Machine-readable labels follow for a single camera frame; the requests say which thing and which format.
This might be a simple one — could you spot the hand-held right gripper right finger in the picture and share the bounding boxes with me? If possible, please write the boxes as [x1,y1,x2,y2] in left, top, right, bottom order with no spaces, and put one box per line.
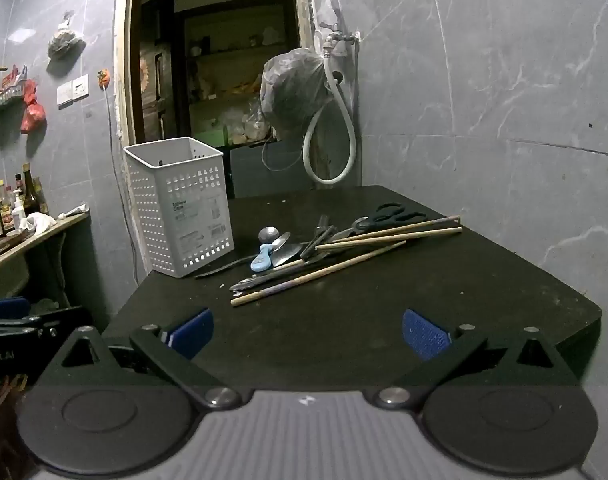
[375,308,581,412]

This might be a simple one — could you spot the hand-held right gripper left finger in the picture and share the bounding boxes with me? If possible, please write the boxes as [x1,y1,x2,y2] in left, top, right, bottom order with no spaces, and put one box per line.
[38,308,243,413]

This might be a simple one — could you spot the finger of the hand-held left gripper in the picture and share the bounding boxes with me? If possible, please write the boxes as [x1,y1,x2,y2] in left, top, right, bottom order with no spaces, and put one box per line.
[0,297,32,319]
[0,317,44,339]

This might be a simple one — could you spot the metal fork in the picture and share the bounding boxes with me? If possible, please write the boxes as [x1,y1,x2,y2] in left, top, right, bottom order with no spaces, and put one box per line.
[229,260,330,293]

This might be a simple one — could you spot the wooden chopstick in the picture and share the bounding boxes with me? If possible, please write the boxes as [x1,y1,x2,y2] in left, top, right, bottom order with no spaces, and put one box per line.
[230,241,408,307]
[334,215,461,244]
[254,258,307,277]
[315,227,463,251]

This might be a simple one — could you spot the blue handled metal spoon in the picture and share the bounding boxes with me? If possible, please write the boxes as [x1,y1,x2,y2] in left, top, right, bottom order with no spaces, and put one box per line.
[250,232,291,274]

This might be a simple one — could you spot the large metal spoon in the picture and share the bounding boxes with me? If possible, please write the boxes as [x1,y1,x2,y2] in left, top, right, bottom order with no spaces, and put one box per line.
[194,243,305,280]

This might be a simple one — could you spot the black handled scissors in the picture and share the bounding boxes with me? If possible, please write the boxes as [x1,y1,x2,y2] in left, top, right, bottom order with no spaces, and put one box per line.
[329,203,428,242]

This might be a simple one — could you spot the white perforated utensil basket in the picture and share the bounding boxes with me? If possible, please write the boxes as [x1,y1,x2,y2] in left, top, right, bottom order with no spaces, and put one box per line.
[123,136,235,278]

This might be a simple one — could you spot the black spatula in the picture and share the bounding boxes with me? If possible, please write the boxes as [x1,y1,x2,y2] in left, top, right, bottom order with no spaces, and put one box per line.
[300,225,335,261]

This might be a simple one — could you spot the black handled peeler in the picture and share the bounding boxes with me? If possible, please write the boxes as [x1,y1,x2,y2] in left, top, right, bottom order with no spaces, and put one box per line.
[314,214,336,241]

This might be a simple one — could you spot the wooden kitchen counter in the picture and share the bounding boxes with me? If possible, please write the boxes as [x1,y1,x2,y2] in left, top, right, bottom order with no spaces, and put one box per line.
[0,210,92,281]

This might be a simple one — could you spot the white cloth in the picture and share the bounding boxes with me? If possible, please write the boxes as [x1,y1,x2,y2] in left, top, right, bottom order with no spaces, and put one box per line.
[18,212,58,235]

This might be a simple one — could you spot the white squeeze bottle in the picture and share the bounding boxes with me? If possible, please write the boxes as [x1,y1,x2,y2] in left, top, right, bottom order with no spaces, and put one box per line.
[11,191,29,231]

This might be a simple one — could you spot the tall dark glass bottle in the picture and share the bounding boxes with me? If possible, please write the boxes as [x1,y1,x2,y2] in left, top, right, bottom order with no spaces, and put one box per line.
[22,162,41,216]

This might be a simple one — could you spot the grey cabinet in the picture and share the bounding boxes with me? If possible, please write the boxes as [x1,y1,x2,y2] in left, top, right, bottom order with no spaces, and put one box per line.
[229,141,315,198]

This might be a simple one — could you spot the red plastic bag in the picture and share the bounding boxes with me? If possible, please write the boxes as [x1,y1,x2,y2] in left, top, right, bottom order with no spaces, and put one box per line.
[20,80,49,134]

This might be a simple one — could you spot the green box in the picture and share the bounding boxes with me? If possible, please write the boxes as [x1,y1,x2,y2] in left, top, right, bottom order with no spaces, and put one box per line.
[191,127,229,150]

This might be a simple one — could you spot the clear bags of food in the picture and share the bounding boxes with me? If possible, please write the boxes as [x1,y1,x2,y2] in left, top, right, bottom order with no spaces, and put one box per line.
[229,105,275,144]

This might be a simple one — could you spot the red packets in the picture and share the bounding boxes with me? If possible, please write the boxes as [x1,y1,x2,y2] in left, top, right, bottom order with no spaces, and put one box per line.
[1,65,30,93]

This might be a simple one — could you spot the hanging net bag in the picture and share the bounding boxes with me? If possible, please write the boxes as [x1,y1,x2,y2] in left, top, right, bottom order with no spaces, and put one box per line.
[47,10,82,61]

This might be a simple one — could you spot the dark wooden door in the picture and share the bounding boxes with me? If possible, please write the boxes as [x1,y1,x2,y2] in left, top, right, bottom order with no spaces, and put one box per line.
[140,0,177,143]

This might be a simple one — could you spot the dark wooden shelf unit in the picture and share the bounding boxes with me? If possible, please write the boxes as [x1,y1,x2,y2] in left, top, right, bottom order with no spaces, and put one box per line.
[176,0,300,147]

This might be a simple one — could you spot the small clear plastic bag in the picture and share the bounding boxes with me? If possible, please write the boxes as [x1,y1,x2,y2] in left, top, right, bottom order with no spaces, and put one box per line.
[316,0,341,31]

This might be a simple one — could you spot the thin white cable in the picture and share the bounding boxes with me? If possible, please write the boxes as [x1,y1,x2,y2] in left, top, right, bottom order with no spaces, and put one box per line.
[104,87,140,281]

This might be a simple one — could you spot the white hose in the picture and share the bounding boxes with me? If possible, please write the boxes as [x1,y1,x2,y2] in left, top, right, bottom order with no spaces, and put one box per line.
[302,55,358,184]

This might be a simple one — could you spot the white wall rack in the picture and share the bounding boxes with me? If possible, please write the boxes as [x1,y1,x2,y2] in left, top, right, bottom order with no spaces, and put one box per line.
[0,82,30,117]

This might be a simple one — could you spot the white wall switch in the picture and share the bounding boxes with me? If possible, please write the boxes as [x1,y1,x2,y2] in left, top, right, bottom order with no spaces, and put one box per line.
[57,74,90,109]

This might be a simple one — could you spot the pale door frame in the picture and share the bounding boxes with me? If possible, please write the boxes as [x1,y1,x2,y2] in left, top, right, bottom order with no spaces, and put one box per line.
[113,0,317,196]

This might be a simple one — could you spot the metal wall faucet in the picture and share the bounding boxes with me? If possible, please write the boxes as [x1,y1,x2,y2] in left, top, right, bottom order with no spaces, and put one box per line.
[323,30,360,58]

